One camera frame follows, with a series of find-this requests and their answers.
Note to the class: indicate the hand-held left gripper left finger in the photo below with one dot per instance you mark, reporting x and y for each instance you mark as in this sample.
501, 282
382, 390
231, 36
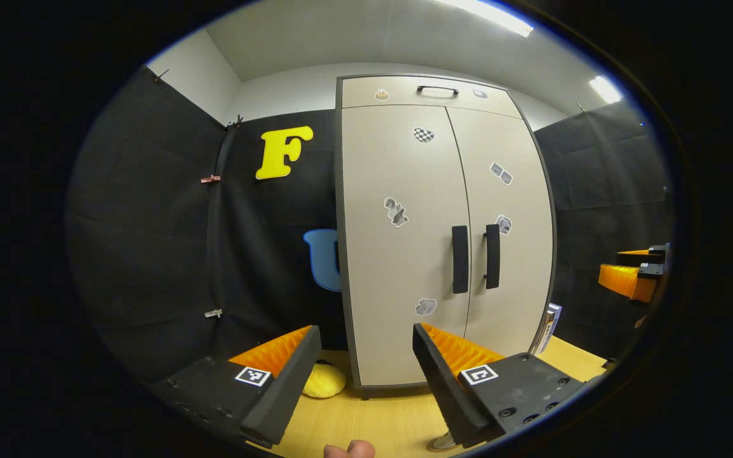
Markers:
287, 388

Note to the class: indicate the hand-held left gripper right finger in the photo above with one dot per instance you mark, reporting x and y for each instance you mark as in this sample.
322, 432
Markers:
446, 391

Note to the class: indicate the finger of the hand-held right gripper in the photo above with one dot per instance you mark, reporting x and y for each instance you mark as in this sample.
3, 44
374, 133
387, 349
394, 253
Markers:
624, 281
643, 257

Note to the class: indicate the round wooden coaster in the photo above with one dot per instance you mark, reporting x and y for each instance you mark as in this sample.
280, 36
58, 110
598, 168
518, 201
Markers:
441, 449

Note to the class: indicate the white cabinet door box sticker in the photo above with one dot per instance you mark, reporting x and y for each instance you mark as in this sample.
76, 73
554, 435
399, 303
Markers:
519, 267

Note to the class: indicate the white cabinet door checkered sticker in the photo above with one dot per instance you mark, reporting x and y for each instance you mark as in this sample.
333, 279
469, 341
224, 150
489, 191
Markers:
392, 267

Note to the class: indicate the white and grey cabinet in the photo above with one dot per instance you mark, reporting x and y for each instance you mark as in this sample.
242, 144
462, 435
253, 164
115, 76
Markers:
339, 254

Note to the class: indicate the white cabinet drawer front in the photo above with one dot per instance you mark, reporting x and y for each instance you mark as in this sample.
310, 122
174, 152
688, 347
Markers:
404, 95

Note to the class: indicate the yellow round object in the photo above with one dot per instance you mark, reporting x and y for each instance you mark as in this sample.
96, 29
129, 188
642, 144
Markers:
324, 381

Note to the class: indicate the black backdrop cloth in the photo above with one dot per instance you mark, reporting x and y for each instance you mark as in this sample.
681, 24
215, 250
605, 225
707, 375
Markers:
602, 191
150, 254

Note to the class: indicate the white printed box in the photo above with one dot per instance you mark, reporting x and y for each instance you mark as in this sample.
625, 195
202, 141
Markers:
550, 327

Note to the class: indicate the white cloth clip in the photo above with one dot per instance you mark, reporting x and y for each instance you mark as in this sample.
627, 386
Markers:
213, 313

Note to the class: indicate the small ceiling light panel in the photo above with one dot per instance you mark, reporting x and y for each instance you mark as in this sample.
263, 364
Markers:
606, 90

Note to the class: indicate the red cloth clip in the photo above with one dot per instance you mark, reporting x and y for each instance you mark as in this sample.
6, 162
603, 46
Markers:
210, 179

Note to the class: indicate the black cloth clip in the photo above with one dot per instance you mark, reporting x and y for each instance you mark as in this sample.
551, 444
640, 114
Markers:
234, 121

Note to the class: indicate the ceiling strip light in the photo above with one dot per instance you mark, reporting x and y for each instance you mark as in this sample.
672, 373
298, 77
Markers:
487, 14

